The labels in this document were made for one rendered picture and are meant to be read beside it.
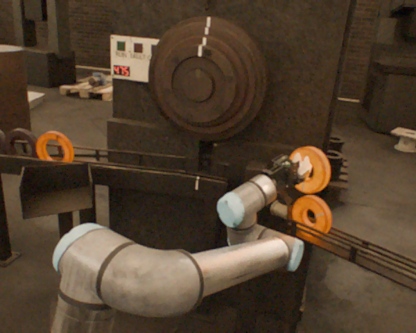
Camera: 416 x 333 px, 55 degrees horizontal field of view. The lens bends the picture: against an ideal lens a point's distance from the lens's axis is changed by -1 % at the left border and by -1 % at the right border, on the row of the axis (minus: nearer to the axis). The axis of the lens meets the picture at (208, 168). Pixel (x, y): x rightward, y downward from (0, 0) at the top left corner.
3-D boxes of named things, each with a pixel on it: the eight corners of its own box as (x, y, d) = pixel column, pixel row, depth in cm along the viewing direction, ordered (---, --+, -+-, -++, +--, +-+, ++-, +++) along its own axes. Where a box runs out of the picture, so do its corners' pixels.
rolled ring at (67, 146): (30, 137, 187) (35, 134, 190) (44, 173, 192) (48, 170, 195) (62, 129, 181) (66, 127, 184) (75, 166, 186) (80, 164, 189)
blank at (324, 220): (306, 238, 151) (300, 241, 149) (292, 200, 153) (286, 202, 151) (338, 232, 139) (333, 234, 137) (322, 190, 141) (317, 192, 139)
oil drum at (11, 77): (-2, 125, 440) (-12, 41, 406) (44, 133, 426) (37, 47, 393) (-47, 140, 386) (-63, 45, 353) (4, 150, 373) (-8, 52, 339)
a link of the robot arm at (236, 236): (254, 266, 119) (252, 235, 112) (223, 252, 126) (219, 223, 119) (270, 245, 125) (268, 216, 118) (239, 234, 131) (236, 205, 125)
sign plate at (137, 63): (113, 76, 179) (112, 35, 172) (167, 83, 173) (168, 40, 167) (110, 77, 177) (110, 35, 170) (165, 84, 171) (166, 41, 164)
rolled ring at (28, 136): (32, 130, 186) (37, 128, 189) (0, 129, 191) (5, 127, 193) (40, 167, 192) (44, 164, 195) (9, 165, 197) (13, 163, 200)
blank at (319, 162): (295, 141, 137) (289, 142, 135) (334, 152, 126) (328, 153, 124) (290, 184, 142) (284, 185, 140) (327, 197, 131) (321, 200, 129)
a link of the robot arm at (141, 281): (161, 276, 59) (311, 236, 116) (105, 246, 66) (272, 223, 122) (144, 347, 60) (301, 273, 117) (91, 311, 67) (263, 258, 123)
